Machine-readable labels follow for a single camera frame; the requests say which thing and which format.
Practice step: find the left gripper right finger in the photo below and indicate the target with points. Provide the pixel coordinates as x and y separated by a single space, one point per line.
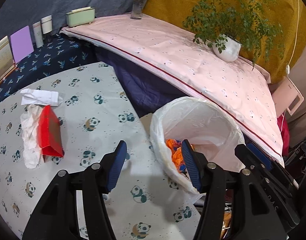
191 162

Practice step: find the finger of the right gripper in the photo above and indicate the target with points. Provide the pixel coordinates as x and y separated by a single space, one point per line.
260 155
245 156

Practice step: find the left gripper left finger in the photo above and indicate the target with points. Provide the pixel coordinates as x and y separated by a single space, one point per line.
117 163

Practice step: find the large orange plastic bag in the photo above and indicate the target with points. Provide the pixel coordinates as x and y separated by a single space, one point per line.
176 154

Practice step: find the white tissue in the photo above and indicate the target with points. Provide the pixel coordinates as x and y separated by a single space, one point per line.
29 123

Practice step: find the white lined trash bin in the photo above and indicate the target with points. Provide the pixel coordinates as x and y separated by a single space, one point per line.
206 126

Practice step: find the panda print tablecloth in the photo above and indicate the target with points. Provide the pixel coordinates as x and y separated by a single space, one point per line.
95 116

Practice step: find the red paper box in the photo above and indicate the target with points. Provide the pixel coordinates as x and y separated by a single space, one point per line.
49 134

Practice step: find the pink cloth covered shelf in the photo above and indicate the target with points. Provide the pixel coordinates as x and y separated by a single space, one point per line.
170 53

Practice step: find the folded white paper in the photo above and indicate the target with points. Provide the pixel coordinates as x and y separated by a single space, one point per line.
40 97

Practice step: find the navy palm print cloth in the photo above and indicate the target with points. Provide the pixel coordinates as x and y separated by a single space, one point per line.
62 53

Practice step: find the yellow fabric backdrop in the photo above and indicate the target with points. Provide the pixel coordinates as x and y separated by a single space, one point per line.
291 14

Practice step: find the potted green plant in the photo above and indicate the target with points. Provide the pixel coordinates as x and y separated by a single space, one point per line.
245 21

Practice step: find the open book on stand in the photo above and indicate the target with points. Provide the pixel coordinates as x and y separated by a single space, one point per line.
7 63

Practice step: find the purple notebook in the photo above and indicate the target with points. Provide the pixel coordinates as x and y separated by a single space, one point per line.
21 44

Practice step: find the green tissue box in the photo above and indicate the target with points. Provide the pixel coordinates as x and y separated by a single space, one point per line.
80 16

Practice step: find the tall white bottle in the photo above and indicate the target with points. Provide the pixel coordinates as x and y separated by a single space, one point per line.
37 31

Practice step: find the white jar with lid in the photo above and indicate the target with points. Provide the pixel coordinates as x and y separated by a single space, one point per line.
46 23

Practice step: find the grey blue sofa cushion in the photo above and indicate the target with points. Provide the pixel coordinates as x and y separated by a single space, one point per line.
16 14

